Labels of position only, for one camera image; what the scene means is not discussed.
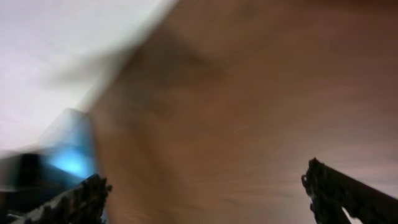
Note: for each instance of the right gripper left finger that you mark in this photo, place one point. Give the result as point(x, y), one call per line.
point(83, 204)

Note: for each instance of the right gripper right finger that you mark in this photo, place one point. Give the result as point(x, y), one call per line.
point(336, 197)

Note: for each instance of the blue Galaxy smartphone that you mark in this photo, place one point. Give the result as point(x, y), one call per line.
point(64, 157)

